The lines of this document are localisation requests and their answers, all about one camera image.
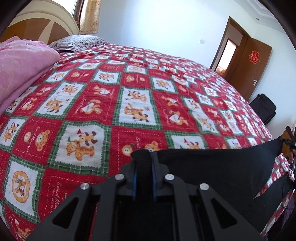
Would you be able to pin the black pants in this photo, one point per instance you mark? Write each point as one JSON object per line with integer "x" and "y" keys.
{"x": 237, "y": 175}

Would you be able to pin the striped grey pillow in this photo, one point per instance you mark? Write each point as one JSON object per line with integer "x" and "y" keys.
{"x": 76, "y": 43}

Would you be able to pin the wooden cream headboard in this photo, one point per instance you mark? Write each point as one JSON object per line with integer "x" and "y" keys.
{"x": 45, "y": 21}

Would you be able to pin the pink folded quilt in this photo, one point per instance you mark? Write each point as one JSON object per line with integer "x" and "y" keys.
{"x": 22, "y": 63}

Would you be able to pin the red double happiness decal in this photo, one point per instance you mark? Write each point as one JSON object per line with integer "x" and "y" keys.
{"x": 254, "y": 57}

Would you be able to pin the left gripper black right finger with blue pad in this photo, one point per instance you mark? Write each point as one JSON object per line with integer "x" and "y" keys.
{"x": 199, "y": 212}

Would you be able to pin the red patchwork bear bedspread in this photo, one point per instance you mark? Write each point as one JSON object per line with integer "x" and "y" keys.
{"x": 95, "y": 111}

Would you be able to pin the beige lace curtain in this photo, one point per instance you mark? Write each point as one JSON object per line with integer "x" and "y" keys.
{"x": 89, "y": 19}

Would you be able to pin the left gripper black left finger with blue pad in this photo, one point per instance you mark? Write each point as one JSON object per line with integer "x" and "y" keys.
{"x": 87, "y": 213}

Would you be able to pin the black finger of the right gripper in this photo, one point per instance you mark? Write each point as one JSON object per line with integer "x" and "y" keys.
{"x": 288, "y": 137}

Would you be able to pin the black suitcase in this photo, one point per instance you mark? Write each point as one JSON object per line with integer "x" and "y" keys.
{"x": 264, "y": 108}

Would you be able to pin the brown door frame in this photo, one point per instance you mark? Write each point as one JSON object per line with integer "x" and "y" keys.
{"x": 233, "y": 33}

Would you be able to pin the person's right hand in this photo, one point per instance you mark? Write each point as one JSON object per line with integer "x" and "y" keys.
{"x": 290, "y": 155}

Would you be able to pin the brown wooden door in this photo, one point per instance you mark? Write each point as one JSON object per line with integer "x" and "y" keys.
{"x": 242, "y": 71}

